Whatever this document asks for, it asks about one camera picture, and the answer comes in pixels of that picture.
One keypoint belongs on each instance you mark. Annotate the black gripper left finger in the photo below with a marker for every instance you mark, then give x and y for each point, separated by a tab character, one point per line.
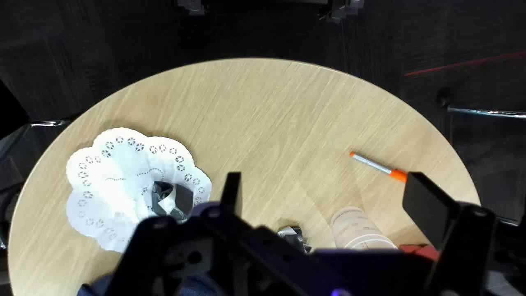
231	194

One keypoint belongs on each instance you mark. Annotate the small black binder clip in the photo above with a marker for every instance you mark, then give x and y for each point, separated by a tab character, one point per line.
290	232

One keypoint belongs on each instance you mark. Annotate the clear plastic cup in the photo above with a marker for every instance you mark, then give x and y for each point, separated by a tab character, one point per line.
356	230

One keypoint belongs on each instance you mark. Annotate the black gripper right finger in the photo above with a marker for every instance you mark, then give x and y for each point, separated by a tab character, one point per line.
433	210

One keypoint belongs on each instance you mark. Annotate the large black binder clip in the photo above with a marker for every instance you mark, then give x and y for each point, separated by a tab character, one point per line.
175	199

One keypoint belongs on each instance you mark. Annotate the orange cloth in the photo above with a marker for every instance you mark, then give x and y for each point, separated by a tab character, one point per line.
420	250

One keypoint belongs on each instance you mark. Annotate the orange and grey marker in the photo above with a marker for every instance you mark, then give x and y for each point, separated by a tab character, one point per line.
372	164

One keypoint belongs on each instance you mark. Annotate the white paper doily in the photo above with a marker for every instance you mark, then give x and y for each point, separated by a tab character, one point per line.
116	186

